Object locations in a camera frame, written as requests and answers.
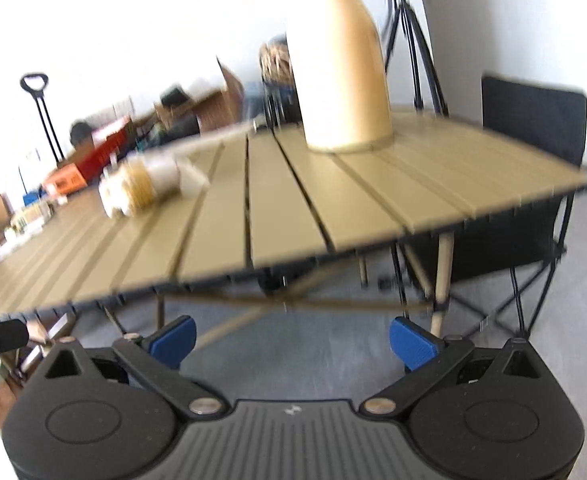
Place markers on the small black bag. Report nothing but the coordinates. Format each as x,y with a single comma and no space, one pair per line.
80,132

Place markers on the yellow plush toy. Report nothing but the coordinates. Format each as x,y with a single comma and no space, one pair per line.
143,185

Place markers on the black tripod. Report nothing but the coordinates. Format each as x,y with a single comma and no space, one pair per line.
420,60

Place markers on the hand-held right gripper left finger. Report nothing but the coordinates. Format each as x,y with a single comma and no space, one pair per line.
173,342

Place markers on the black folding chair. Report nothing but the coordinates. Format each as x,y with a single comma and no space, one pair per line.
533,120

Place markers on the orange cardboard tray box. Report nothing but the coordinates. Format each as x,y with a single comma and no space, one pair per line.
68,180

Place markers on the woven rattan ball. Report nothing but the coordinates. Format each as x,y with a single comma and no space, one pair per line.
276,62

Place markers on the pale yellow carton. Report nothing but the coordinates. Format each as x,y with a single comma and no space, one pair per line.
30,217

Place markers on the dark brown bag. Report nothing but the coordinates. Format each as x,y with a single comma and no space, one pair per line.
173,97

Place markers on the yellow thermos jug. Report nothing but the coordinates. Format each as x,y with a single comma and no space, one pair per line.
338,85

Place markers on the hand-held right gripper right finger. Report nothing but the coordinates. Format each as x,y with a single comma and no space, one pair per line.
413,345

